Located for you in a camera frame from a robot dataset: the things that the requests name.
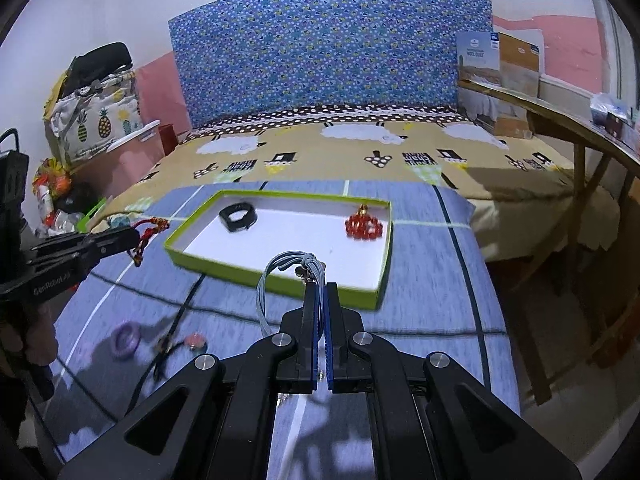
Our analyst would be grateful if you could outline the small packets on table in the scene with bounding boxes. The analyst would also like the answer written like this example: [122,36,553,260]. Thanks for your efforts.
[590,92,640,143]

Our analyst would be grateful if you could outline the wooden table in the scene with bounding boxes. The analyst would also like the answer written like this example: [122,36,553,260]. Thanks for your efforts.
[460,77,640,406]

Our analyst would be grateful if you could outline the pineapple printed bag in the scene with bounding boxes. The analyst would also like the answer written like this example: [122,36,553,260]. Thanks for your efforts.
[44,67,143,171]

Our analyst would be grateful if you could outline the yellow sheep printed bed sheet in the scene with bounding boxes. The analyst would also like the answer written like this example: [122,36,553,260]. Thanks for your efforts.
[87,102,621,262]

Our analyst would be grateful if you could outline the red braided cord bracelet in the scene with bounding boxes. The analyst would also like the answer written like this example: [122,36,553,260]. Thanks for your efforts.
[129,216,171,267]

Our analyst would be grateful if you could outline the blue checked blanket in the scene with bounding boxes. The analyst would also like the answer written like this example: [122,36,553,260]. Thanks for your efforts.
[50,180,522,480]

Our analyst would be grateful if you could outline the grey cord necklace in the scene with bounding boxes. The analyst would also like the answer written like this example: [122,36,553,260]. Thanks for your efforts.
[256,251,327,342]

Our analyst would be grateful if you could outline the red bead bracelet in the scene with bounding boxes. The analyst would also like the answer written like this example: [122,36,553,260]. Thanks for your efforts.
[344,203,384,242]

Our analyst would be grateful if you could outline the person's left hand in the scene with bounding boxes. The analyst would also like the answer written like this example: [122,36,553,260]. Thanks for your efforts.
[0,305,57,376]

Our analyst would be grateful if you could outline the green cardboard packet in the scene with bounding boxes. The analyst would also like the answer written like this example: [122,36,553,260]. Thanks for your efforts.
[75,196,109,234]

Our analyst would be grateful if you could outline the cardboard quilt box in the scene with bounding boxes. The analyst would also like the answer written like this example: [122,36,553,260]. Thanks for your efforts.
[456,30,545,139]

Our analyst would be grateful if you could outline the purple hair tie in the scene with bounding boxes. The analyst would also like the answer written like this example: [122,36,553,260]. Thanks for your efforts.
[110,323,142,361]

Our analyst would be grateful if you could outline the pink storage box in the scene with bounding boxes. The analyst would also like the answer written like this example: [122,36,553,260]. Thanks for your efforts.
[70,120,166,188]

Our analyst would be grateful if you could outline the black bracelet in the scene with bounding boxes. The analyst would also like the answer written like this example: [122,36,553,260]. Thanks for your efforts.
[219,201,260,234]

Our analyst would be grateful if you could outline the blue floral headboard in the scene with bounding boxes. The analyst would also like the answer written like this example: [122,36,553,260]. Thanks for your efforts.
[167,0,493,131]

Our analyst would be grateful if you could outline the black bag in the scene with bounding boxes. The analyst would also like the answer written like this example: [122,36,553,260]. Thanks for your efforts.
[59,42,135,102]

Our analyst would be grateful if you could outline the black cord necklace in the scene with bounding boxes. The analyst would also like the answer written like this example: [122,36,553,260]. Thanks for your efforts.
[151,272,202,386]

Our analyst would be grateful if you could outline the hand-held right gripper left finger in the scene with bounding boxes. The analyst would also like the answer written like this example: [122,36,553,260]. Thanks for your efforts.
[57,282,329,480]

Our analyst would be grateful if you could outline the orange snack bags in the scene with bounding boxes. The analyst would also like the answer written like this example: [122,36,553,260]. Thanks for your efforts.
[32,157,72,203]

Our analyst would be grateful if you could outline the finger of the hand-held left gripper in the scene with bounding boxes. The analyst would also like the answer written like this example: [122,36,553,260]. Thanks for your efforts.
[22,227,141,281]

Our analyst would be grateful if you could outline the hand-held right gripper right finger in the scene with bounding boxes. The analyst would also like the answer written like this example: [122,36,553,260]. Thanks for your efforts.
[327,283,584,480]

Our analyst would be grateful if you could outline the green shallow box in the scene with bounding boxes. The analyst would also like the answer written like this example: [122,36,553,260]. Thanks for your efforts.
[163,190,394,311]

